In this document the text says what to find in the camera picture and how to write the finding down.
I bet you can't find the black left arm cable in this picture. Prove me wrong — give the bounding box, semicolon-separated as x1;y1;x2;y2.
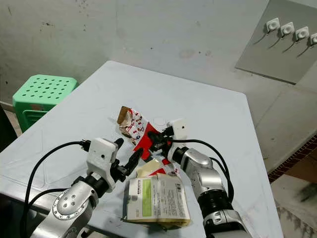
21;140;91;238
22;188;77;238

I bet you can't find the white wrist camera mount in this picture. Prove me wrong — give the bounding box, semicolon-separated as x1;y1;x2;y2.
169;118;189;141
86;137;119;180

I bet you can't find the pale yellow packet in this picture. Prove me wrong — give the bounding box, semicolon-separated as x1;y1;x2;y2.
136;159;167;179

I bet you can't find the white green printed packet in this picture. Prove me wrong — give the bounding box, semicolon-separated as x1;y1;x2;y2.
125;174;192;229

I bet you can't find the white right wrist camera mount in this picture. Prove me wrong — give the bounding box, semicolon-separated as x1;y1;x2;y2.
169;118;189;141

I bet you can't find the red white snack wrapper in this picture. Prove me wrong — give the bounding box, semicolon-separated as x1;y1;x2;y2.
117;106;176;175

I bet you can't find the grey wall panel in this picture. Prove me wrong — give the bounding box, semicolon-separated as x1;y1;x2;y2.
235;0;317;85

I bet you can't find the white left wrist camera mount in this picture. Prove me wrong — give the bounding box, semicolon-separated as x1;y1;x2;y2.
86;137;119;180

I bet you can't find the green plastic stool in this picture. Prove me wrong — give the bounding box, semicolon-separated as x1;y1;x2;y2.
12;74;79;132

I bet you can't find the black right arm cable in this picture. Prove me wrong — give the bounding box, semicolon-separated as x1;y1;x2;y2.
209;158;231;185
171;139;235;201

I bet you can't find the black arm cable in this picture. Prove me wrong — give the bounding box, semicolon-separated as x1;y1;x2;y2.
21;140;91;238
209;158;231;185
22;188;77;238
171;139;235;201

